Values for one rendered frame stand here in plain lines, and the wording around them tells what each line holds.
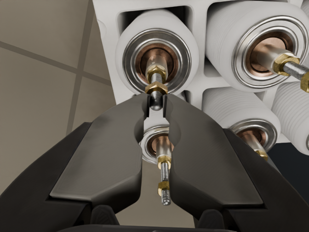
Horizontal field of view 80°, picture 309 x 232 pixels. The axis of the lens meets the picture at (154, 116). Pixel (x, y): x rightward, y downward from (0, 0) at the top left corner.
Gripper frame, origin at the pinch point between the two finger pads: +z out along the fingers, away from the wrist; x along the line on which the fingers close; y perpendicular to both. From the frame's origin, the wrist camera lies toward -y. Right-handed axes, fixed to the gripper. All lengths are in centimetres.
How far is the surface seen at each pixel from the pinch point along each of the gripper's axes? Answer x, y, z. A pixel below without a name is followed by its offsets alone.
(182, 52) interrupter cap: 2.6, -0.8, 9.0
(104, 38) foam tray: -7.3, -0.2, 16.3
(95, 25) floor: -13.6, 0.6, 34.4
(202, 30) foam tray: 5.9, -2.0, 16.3
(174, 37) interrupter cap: 1.6, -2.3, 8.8
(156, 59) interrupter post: -0.1, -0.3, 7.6
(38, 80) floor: -30.1, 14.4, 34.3
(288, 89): 21.6, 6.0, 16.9
